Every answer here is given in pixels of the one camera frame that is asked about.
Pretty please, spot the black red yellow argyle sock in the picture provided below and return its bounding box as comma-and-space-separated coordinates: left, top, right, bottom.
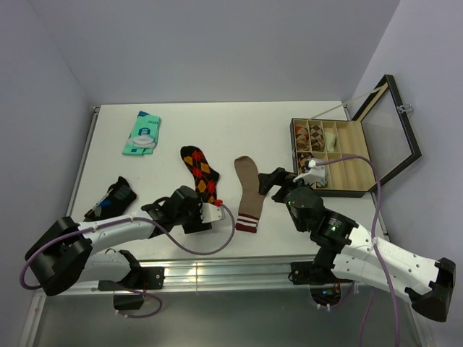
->
180, 146, 220, 204

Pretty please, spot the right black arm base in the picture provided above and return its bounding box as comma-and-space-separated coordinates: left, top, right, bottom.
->
289, 260, 357, 308

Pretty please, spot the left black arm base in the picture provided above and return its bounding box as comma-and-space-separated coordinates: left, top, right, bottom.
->
98, 266, 165, 314

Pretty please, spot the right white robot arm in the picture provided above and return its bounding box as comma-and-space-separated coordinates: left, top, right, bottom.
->
258, 166, 456, 322

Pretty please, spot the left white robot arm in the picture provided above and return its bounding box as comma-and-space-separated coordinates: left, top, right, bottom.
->
25, 186, 225, 296

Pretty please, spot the rolled dark brown argyle sock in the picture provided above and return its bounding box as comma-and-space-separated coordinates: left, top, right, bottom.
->
297, 153, 313, 174

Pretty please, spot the brown sock with striped cuff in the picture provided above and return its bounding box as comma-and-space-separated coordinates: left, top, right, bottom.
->
234, 156, 265, 233

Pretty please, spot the rolled light blue sock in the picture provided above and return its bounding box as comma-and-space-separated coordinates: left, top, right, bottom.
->
315, 174, 328, 189

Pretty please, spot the rolled orange beige argyle sock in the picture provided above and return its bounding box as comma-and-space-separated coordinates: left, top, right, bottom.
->
294, 125, 310, 151

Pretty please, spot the rolled brown beige argyle sock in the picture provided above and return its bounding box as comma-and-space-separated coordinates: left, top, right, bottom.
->
310, 125, 325, 152

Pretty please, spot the rolled white sock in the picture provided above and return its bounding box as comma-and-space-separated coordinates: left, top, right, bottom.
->
324, 132, 336, 153

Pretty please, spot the black compartment box with lid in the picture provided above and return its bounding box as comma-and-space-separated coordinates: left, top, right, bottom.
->
290, 74, 422, 198

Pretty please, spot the black blue grey sock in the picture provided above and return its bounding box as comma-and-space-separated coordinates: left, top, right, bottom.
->
84, 176, 137, 222

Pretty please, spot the mint green sock pair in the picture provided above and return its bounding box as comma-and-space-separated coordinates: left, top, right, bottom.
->
122, 111, 161, 155

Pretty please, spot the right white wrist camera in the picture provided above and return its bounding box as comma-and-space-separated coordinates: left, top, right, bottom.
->
297, 158, 328, 188

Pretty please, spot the aluminium table edge rail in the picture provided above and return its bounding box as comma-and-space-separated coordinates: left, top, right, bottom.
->
34, 254, 395, 297

